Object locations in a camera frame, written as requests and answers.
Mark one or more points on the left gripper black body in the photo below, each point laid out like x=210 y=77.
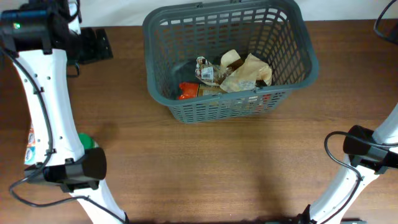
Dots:
x=87 y=47

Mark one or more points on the grey plastic shopping basket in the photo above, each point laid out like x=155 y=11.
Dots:
x=273 y=31

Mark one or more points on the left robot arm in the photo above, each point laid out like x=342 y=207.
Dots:
x=43 y=38

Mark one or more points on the green round lid jar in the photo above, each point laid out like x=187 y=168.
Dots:
x=87 y=141

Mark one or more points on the orange pasta packet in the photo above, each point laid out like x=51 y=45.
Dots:
x=194 y=90

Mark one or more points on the blue tissue multipack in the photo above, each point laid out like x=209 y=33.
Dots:
x=29 y=158

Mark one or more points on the clear brown snack bag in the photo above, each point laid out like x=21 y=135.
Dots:
x=214 y=75

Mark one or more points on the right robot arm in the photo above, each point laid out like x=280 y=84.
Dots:
x=368 y=154

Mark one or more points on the beige paper bag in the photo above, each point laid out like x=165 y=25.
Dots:
x=245 y=77

